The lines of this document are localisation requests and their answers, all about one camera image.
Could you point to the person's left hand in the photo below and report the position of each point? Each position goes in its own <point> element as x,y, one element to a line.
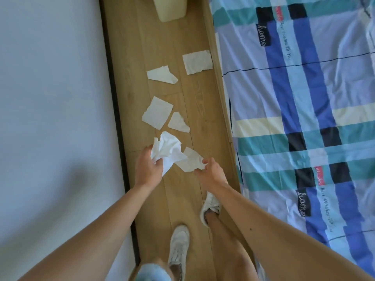
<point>146,169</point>

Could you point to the person's right hand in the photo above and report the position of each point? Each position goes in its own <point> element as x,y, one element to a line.
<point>213,174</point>

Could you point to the person's right thumb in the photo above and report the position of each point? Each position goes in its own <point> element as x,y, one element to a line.
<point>198,172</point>

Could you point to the person's left thumb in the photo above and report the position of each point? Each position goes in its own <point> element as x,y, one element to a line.
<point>159,163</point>

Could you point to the torn white tissue piece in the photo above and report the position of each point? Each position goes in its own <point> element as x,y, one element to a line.
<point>190,160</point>

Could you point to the person's right forearm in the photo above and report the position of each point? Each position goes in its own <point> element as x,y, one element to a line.
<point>281,239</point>

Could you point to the person's left forearm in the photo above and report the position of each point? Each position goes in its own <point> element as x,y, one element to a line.
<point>96,231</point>

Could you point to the white sneaker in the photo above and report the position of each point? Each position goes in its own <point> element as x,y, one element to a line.
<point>210,206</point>
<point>178,245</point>

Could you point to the triangular white tissue piece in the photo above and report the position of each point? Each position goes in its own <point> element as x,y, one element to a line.
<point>178,123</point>

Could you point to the square white tissue piece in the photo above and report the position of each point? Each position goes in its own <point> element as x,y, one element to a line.
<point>156,113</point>

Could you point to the black baseboard strip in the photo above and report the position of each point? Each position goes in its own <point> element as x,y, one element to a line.
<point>117,114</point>

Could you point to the person's right leg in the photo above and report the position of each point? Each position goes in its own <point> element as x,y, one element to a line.
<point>228,248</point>

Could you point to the folded white tissue piece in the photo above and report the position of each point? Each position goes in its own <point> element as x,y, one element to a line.
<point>161,74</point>

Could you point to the rectangular white tissue piece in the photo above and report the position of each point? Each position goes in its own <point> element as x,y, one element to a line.
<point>197,61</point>

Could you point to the light blue denim shorts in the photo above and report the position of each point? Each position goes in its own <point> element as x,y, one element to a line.
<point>151,273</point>

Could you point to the plaid blue bed sheet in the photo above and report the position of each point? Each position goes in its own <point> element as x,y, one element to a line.
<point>298,114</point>

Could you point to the beige plastic waste bin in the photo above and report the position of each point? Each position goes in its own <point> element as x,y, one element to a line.
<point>170,7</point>

